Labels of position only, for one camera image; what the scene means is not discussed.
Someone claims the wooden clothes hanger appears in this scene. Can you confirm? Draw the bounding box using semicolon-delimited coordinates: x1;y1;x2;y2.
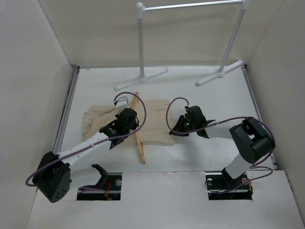
130;92;146;165

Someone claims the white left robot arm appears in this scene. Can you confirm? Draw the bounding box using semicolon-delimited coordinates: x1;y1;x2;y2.
32;108;139;203

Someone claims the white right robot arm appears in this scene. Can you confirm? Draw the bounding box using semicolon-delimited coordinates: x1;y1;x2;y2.
169;106;275;189

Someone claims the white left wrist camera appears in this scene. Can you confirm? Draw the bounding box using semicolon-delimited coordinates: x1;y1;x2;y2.
114;96;130;114

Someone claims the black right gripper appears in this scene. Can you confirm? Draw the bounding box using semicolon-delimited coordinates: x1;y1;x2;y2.
170;115;197;136

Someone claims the white clothes rack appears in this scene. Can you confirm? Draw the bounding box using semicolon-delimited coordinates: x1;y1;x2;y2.
114;0;250;91

